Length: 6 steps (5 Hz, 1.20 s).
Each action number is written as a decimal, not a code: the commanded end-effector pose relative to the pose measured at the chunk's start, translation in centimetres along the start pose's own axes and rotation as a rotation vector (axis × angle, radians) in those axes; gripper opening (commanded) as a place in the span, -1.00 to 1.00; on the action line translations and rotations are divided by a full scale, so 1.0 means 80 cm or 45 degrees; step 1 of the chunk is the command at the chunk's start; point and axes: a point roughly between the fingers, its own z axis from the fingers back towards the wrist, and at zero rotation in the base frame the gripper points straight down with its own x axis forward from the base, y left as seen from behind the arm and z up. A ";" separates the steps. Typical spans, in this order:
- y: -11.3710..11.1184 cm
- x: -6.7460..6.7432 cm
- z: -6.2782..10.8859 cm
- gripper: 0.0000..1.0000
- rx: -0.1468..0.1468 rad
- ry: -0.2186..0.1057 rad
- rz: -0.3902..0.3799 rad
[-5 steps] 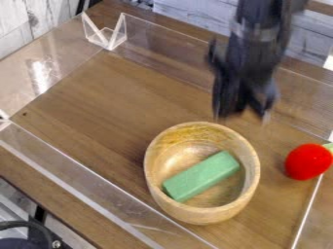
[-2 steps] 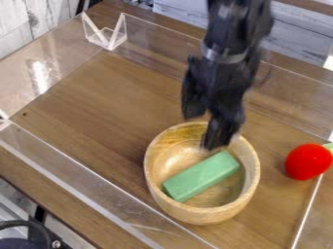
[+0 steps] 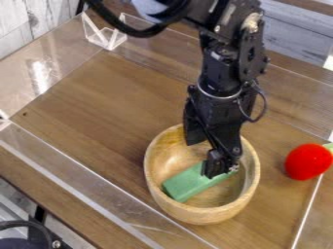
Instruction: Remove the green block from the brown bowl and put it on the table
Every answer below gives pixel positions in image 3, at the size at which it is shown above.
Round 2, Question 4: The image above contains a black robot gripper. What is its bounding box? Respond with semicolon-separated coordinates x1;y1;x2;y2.
183;85;260;179

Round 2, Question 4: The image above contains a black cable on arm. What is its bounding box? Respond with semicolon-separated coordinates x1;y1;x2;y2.
235;82;269;125

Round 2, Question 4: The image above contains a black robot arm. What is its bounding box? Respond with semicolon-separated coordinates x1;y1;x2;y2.
83;0;269;178

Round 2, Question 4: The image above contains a green rectangular block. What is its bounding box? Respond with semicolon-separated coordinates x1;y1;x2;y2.
162;161;240;202

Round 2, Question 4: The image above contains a clear acrylic corner bracket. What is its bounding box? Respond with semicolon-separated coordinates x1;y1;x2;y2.
80;13;127;51

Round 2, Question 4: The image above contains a black cable lower left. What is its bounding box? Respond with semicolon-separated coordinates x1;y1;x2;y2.
0;220;56;249

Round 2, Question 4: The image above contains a brown wooden bowl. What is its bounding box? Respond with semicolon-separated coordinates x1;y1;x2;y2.
143;124;261;226

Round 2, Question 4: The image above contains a red strawberry toy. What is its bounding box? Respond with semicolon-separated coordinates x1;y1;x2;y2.
284;143;333;181

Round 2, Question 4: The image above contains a black metal table leg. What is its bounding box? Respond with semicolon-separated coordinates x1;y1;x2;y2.
34;206;47;223

